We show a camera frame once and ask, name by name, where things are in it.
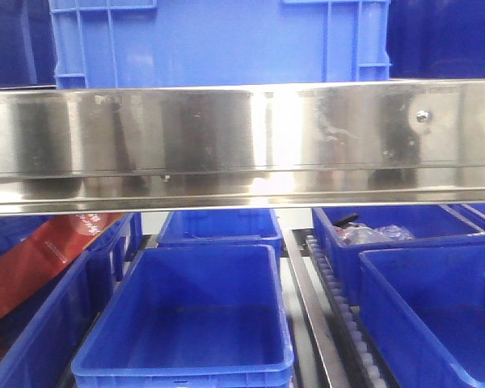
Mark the blue bin rear left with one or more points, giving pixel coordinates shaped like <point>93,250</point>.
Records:
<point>221,227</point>

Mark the blue bin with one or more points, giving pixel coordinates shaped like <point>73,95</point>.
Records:
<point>221,227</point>
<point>432,225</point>
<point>192,317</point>
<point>424,310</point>
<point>39,338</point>

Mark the stainless steel shelf beam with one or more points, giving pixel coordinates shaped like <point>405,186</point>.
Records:
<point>401,142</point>

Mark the blue bin rear right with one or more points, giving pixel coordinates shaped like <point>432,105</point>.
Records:
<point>432,225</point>

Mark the clear plastic bags in bin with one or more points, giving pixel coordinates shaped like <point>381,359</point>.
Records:
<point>351,232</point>

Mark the blue bin front left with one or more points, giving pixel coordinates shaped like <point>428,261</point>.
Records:
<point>192,317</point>

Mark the blue crate upper shelf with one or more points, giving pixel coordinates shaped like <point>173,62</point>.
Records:
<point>103,44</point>

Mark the blue bin front right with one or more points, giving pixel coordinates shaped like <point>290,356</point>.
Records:
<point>424,310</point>

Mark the blue bin far left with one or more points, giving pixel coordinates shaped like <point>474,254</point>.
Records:
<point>39,338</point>

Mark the steel roller track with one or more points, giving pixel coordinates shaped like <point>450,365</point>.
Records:
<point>330,346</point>

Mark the red packaging bag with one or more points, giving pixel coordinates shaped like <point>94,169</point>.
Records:
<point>33,263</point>

